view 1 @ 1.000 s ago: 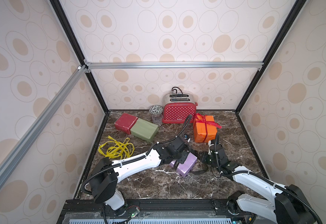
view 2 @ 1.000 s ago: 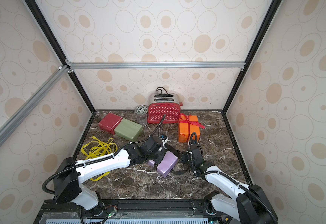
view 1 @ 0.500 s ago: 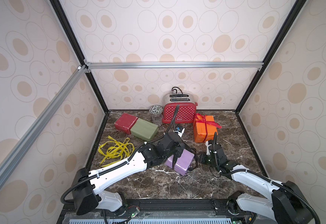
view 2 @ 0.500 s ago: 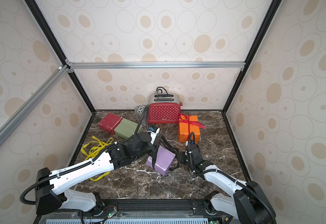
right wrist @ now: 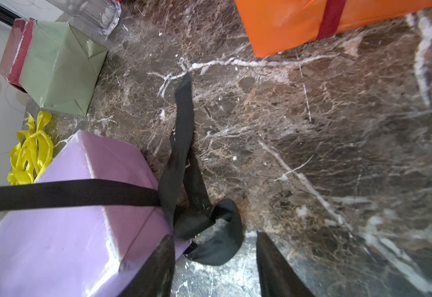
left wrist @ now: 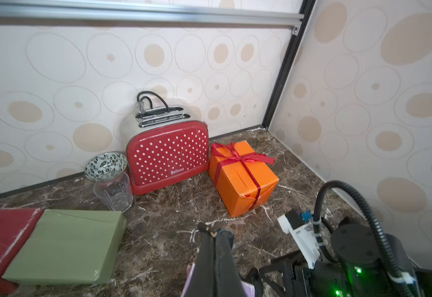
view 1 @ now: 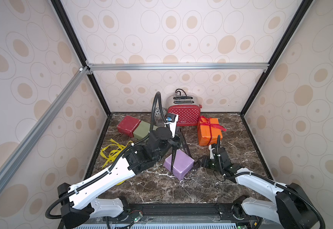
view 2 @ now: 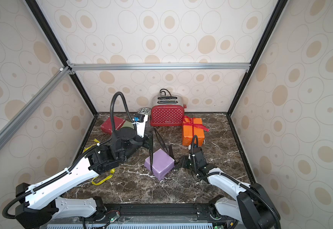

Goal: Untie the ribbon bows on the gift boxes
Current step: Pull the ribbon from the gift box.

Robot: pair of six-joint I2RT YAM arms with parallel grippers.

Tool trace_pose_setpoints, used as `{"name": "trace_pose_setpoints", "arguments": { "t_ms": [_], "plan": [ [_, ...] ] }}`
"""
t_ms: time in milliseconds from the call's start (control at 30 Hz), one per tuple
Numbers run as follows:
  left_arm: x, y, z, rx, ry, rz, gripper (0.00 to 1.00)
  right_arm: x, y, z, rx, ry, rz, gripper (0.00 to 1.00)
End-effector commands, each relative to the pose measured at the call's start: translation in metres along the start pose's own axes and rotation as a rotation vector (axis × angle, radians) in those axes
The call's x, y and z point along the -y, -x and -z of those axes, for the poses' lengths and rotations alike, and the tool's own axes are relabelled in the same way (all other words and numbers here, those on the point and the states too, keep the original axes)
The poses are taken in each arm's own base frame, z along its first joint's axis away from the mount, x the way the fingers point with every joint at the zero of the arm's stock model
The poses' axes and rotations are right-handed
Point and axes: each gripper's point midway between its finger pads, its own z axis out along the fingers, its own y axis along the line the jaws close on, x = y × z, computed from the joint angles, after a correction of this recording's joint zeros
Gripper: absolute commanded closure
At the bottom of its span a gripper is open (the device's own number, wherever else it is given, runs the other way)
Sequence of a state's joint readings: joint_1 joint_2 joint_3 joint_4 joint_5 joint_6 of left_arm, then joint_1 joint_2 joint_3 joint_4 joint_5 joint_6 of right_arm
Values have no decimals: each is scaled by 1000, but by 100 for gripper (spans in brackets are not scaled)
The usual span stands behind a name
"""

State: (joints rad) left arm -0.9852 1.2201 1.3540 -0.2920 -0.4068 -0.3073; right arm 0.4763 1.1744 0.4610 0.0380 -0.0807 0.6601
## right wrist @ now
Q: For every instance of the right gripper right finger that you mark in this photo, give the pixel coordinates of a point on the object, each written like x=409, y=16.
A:
x=276, y=277

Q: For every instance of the black printed ribbon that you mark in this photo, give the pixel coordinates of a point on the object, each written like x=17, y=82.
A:
x=181, y=194

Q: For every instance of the red ribbon bow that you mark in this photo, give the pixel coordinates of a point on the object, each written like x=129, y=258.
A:
x=331, y=18

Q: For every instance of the clear plastic cup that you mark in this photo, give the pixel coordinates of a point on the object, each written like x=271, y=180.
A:
x=101, y=15

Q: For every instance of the purple gift box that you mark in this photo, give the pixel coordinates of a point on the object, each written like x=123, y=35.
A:
x=82, y=251

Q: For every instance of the red gift box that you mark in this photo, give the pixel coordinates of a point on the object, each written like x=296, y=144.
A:
x=15, y=52

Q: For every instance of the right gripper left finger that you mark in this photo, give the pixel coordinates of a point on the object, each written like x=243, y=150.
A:
x=156, y=276

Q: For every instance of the orange gift box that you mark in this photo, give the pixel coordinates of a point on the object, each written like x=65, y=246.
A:
x=277, y=25

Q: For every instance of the yellow ribbon of red box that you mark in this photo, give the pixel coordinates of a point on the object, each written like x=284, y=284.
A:
x=34, y=151

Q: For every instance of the green gift box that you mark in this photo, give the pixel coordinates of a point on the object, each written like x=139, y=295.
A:
x=61, y=68

